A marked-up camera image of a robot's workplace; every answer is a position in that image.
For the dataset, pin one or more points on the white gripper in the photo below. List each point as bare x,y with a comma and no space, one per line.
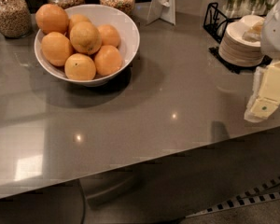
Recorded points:
276,32

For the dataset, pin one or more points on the large orange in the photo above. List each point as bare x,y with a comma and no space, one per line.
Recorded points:
85,38

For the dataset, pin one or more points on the white ceramic bowl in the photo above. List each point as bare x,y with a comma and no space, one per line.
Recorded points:
98,15

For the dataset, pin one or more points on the stack of paper plates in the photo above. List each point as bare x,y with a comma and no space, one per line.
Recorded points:
240,44

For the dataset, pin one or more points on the glass cup left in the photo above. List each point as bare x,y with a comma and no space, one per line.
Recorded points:
233,6

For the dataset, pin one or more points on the white paper sign stand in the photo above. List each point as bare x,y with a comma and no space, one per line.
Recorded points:
161,9

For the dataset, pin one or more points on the orange front right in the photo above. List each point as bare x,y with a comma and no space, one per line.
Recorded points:
107,60

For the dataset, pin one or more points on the orange back right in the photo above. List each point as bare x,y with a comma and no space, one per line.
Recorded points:
109,35

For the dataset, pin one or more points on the orange back middle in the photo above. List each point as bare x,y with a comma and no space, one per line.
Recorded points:
75,19

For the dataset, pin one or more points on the orange top left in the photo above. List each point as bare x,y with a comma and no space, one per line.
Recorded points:
51,18

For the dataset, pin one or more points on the left glass cereal jar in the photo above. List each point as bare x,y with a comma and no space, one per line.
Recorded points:
15,18

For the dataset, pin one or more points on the black wire rack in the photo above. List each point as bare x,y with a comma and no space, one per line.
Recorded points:
215,23

